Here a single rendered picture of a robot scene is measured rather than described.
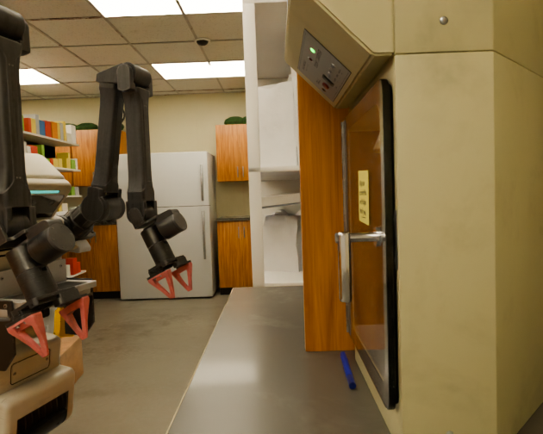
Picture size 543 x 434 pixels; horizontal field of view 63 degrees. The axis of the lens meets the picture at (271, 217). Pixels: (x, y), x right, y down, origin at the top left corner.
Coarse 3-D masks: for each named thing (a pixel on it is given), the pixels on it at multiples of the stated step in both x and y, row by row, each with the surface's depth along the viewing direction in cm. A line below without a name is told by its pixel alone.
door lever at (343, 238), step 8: (344, 232) 56; (352, 232) 56; (360, 232) 56; (368, 232) 56; (376, 232) 55; (336, 240) 56; (344, 240) 55; (352, 240) 56; (360, 240) 56; (368, 240) 56; (376, 240) 55; (344, 248) 56; (344, 256) 56; (344, 264) 56; (344, 272) 56; (344, 280) 56; (344, 288) 56; (344, 296) 56; (352, 296) 56
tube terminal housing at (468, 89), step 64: (448, 0) 49; (512, 0) 54; (384, 64) 54; (448, 64) 50; (512, 64) 54; (448, 128) 50; (512, 128) 54; (448, 192) 51; (512, 192) 55; (448, 256) 51; (512, 256) 55; (448, 320) 51; (512, 320) 55; (448, 384) 52; (512, 384) 56
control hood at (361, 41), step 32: (288, 0) 56; (320, 0) 50; (352, 0) 50; (384, 0) 50; (288, 32) 66; (320, 32) 56; (352, 32) 50; (384, 32) 50; (288, 64) 81; (352, 64) 57; (352, 96) 72
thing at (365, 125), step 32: (384, 96) 51; (352, 128) 72; (384, 128) 51; (352, 160) 73; (384, 160) 51; (352, 192) 74; (384, 192) 51; (352, 224) 76; (384, 224) 52; (352, 256) 77; (384, 256) 52; (352, 288) 78; (384, 288) 53; (352, 320) 79; (384, 320) 53; (384, 352) 54; (384, 384) 55
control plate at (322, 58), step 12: (312, 36) 59; (324, 48) 60; (300, 60) 73; (324, 60) 64; (336, 60) 60; (312, 72) 73; (324, 72) 68; (336, 72) 64; (348, 72) 60; (336, 84) 69; (336, 96) 74
